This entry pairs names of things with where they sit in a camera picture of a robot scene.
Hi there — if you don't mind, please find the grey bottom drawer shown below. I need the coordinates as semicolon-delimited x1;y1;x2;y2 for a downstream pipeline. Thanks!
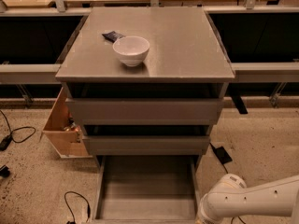
92;156;200;224

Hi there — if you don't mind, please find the grey drawer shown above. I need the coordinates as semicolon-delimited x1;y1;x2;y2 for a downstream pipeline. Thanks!
64;82;229;126
83;125;210;155
92;156;200;224

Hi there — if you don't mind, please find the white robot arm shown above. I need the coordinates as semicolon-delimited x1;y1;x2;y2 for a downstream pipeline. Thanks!
197;174;299;224

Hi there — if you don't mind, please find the grey drawer cabinet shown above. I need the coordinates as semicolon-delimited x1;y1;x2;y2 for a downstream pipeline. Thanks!
55;6;235;161

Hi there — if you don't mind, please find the grey top drawer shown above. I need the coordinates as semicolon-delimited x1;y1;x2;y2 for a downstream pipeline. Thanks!
64;82;229;126

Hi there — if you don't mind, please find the grey middle drawer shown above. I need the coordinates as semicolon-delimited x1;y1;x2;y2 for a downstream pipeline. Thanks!
83;125;210;155

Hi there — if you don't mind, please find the white ceramic bowl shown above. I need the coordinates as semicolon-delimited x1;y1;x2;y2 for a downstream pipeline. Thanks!
112;36;150;67

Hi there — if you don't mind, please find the dark blue snack packet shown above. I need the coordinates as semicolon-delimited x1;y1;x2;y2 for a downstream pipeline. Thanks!
103;31;123;43

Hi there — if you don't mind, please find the black power adapter right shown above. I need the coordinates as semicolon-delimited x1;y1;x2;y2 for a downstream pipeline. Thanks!
211;145;232;164

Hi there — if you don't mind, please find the wooden box on floor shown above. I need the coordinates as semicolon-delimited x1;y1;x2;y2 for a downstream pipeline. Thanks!
43;90;89;158

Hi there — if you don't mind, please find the black plug far left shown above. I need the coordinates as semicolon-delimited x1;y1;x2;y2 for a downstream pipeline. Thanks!
0;165;10;178

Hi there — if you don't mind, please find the black cable loop bottom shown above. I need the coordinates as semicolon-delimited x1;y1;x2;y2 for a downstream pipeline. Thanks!
64;190;92;224

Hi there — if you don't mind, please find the grey metal rail frame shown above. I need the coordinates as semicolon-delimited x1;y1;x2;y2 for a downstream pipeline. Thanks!
0;0;299;107

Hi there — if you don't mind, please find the black cable left floor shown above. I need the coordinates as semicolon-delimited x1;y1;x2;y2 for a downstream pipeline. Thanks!
0;109;37;151

